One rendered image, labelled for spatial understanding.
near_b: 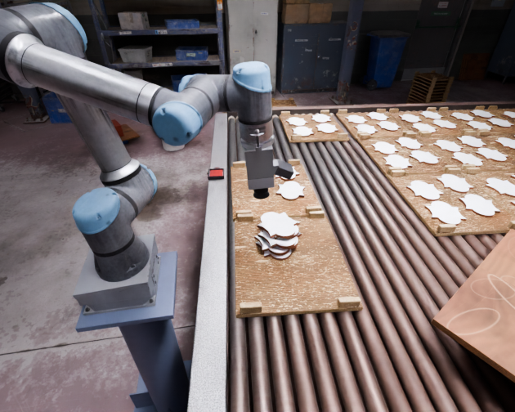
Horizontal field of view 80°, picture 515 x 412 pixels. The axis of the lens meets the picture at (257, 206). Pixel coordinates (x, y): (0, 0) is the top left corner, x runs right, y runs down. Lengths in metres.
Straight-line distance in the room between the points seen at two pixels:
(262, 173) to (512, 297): 0.67
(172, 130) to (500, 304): 0.83
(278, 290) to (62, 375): 1.44
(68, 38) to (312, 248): 0.86
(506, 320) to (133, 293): 0.93
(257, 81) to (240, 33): 5.00
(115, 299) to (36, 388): 1.17
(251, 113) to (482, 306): 0.69
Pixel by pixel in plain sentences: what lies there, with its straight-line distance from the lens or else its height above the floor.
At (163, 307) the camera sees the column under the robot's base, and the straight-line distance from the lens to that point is 1.00.
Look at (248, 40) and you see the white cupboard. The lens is 5.66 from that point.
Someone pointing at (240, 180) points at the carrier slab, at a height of 0.94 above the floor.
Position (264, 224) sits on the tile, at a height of 1.02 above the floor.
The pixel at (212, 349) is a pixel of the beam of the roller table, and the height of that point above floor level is 0.92.
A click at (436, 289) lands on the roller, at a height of 0.92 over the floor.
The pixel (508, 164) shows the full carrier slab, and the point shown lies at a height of 0.94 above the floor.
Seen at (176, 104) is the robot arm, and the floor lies 1.49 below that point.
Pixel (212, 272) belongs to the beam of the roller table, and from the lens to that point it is 1.00.
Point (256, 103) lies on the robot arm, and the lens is 0.65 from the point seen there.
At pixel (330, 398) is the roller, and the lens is 0.80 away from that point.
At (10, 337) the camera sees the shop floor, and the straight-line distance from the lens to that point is 2.40.
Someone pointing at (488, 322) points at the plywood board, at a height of 1.04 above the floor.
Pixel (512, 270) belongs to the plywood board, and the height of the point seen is 1.04.
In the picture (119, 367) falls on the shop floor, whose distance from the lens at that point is 1.98.
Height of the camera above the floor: 1.65
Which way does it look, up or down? 36 degrees down
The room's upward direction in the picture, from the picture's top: straight up
